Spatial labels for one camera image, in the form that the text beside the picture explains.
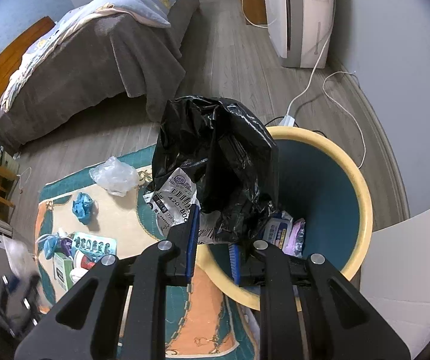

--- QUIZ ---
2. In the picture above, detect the green and white box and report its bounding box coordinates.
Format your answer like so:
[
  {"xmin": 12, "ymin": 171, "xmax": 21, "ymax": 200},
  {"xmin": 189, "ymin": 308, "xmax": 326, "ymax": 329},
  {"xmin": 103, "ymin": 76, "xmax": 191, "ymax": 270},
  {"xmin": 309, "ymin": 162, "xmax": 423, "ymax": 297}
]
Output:
[{"xmin": 52, "ymin": 253, "xmax": 74, "ymax": 291}]

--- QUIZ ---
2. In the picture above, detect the blue and white tissue packet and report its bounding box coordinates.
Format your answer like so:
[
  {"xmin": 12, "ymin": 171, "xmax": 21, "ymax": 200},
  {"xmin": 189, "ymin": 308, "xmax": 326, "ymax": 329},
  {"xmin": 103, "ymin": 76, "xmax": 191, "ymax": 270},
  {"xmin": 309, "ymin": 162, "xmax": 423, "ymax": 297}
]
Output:
[{"xmin": 262, "ymin": 212, "xmax": 294, "ymax": 250}]

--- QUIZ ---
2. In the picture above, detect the teal and orange rug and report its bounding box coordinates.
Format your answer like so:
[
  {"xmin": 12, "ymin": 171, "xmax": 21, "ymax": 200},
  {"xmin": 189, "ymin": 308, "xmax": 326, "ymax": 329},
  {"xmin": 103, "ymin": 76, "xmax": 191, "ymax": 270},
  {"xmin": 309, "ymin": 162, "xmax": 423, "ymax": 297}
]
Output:
[{"xmin": 34, "ymin": 144, "xmax": 264, "ymax": 360}]

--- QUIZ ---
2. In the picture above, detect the clear plastic wrapper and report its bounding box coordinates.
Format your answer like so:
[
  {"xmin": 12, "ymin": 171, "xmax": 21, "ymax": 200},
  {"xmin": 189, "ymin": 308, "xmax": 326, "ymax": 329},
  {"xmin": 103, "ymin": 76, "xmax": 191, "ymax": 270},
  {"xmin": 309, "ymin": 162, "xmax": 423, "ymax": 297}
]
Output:
[{"xmin": 1, "ymin": 236, "xmax": 41, "ymax": 293}]

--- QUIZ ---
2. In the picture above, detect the black plastic bag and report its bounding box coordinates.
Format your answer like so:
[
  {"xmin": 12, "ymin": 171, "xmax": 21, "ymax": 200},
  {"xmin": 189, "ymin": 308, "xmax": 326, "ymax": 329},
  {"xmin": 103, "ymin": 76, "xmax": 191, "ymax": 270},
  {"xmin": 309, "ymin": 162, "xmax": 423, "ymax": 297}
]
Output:
[{"xmin": 151, "ymin": 95, "xmax": 281, "ymax": 244}]

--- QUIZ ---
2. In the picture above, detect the purple packet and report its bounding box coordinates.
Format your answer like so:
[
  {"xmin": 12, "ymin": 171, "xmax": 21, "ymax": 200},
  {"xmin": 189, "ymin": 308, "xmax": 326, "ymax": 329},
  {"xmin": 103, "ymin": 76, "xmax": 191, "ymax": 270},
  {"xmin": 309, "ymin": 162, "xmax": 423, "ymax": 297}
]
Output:
[{"xmin": 282, "ymin": 218, "xmax": 307, "ymax": 257}]

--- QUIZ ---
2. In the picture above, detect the thin white cable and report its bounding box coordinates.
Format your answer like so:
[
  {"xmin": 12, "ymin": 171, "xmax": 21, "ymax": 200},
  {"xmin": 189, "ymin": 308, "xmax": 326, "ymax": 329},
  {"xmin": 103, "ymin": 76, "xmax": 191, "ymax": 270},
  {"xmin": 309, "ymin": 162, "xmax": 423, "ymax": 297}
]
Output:
[{"xmin": 323, "ymin": 70, "xmax": 367, "ymax": 169}]

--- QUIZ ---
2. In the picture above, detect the thick white power cable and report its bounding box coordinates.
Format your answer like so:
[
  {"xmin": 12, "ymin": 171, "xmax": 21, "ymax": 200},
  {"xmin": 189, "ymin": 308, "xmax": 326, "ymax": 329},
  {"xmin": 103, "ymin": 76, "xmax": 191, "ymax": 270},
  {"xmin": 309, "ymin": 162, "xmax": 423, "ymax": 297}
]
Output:
[{"xmin": 285, "ymin": 0, "xmax": 336, "ymax": 121}]

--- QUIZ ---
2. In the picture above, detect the red and white packet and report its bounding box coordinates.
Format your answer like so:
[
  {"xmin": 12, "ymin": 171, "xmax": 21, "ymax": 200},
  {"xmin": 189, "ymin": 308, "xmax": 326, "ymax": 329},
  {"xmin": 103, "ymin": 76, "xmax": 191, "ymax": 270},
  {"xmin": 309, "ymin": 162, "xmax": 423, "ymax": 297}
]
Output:
[{"xmin": 70, "ymin": 255, "xmax": 96, "ymax": 282}]

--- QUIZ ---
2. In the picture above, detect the white printed wrapper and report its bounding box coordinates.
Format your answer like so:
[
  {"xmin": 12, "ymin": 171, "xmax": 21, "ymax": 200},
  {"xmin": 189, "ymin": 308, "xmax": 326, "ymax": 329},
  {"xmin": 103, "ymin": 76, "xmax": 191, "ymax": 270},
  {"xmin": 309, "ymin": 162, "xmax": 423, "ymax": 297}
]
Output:
[{"xmin": 143, "ymin": 167, "xmax": 219, "ymax": 246}]

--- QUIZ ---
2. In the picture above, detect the blue face mask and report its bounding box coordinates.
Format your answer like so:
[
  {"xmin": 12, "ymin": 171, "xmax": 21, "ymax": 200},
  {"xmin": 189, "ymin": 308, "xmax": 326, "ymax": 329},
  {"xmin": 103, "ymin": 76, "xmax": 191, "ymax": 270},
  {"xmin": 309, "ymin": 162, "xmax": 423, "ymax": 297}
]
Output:
[{"xmin": 37, "ymin": 232, "xmax": 64, "ymax": 259}]

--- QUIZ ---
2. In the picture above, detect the yellow-rimmed blue bin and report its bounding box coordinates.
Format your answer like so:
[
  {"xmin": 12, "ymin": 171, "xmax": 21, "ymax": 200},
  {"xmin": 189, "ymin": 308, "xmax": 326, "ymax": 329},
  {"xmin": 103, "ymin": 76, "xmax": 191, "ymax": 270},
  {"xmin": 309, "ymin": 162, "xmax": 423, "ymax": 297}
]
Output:
[{"xmin": 196, "ymin": 125, "xmax": 374, "ymax": 312}]

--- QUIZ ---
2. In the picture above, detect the white air purifier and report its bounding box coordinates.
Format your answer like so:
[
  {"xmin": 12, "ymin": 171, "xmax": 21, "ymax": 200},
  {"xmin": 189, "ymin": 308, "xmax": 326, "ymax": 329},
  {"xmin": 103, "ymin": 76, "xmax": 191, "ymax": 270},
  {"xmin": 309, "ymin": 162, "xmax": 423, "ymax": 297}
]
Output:
[{"xmin": 261, "ymin": 0, "xmax": 336, "ymax": 69}]

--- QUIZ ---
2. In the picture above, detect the blue glove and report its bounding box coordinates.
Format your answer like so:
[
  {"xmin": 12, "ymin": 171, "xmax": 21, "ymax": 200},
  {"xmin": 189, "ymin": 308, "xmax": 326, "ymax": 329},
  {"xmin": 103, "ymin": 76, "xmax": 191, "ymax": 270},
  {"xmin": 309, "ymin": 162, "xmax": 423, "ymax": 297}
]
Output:
[{"xmin": 72, "ymin": 192, "xmax": 99, "ymax": 226}]

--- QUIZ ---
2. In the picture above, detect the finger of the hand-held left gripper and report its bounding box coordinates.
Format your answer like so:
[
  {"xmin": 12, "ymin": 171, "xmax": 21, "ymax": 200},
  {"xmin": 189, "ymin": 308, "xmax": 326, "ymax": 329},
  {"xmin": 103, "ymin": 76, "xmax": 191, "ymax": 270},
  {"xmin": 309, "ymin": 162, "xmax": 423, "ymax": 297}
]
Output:
[{"xmin": 0, "ymin": 272, "xmax": 44, "ymax": 340}]

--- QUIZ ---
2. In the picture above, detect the clear plastic bag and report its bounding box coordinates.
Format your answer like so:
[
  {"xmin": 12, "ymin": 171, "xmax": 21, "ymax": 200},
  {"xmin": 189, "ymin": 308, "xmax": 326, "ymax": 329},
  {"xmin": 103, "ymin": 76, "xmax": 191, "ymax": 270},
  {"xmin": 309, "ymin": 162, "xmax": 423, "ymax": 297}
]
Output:
[{"xmin": 88, "ymin": 156, "xmax": 140, "ymax": 197}]

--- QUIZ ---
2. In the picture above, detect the teal blister pack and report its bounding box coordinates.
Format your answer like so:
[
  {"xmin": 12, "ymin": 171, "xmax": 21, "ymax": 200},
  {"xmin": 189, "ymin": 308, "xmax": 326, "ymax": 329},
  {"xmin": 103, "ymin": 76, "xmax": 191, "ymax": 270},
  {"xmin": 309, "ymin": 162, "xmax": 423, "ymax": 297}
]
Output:
[{"xmin": 70, "ymin": 232, "xmax": 119, "ymax": 261}]

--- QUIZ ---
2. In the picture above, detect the wooden bed headboard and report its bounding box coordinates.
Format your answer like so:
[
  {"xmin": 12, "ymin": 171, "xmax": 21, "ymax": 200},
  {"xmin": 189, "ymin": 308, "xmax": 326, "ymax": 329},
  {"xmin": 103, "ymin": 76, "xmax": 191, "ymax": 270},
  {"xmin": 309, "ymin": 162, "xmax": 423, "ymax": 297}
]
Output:
[{"xmin": 0, "ymin": 17, "xmax": 56, "ymax": 134}]

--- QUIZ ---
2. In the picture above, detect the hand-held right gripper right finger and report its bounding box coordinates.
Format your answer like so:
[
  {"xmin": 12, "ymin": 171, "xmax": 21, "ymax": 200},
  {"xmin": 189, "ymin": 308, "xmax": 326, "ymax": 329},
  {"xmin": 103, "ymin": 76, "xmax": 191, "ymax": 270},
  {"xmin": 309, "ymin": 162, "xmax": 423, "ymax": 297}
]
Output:
[{"xmin": 228, "ymin": 240, "xmax": 412, "ymax": 360}]

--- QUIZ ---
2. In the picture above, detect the white cabinet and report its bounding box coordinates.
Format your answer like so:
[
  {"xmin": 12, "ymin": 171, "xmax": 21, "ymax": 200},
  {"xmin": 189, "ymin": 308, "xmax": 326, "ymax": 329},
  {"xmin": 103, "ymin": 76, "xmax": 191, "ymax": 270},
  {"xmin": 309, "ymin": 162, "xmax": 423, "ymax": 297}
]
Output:
[{"xmin": 361, "ymin": 199, "xmax": 430, "ymax": 360}]

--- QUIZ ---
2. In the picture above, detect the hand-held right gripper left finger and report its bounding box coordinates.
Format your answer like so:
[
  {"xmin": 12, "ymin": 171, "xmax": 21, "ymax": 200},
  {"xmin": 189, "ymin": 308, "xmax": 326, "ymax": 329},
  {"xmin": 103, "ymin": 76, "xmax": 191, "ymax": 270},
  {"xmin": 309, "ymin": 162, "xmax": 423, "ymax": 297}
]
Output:
[{"xmin": 14, "ymin": 202, "xmax": 201, "ymax": 360}]

